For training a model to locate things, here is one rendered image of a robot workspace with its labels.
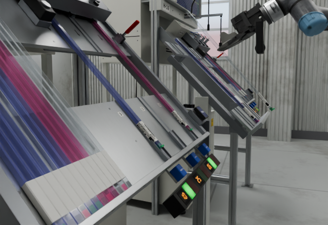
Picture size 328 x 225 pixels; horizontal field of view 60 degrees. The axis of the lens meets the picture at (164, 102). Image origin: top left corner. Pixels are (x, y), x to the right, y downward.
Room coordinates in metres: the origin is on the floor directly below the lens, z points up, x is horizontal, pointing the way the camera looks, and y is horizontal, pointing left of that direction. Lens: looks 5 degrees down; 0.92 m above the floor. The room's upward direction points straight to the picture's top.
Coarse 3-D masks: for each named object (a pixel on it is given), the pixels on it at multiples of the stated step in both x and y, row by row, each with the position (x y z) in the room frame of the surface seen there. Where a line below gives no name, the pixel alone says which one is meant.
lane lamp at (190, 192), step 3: (186, 183) 0.64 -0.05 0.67; (183, 186) 0.62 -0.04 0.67; (186, 186) 0.62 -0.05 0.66; (189, 186) 0.63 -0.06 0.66; (186, 189) 0.62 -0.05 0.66; (189, 189) 0.62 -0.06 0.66; (186, 192) 0.61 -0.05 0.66; (189, 192) 0.61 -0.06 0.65; (192, 192) 0.62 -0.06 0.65; (189, 195) 0.61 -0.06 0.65; (192, 195) 0.61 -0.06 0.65; (192, 198) 0.60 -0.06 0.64
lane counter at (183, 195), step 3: (180, 189) 0.60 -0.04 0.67; (177, 192) 0.58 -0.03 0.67; (180, 192) 0.59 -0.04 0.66; (183, 192) 0.60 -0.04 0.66; (180, 195) 0.58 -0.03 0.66; (183, 195) 0.59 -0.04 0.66; (186, 195) 0.60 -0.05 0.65; (183, 198) 0.58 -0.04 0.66; (186, 198) 0.59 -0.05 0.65; (189, 198) 0.60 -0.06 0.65; (183, 201) 0.57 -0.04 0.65; (186, 201) 0.58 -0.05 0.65; (189, 201) 0.59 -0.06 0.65; (186, 204) 0.57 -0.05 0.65
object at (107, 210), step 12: (192, 144) 0.74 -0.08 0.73; (180, 156) 0.64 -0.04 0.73; (156, 168) 0.54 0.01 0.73; (168, 168) 0.70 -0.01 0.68; (144, 180) 0.48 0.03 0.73; (132, 192) 0.44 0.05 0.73; (108, 204) 0.39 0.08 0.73; (120, 204) 0.41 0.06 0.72; (96, 216) 0.36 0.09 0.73; (108, 216) 0.45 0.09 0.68
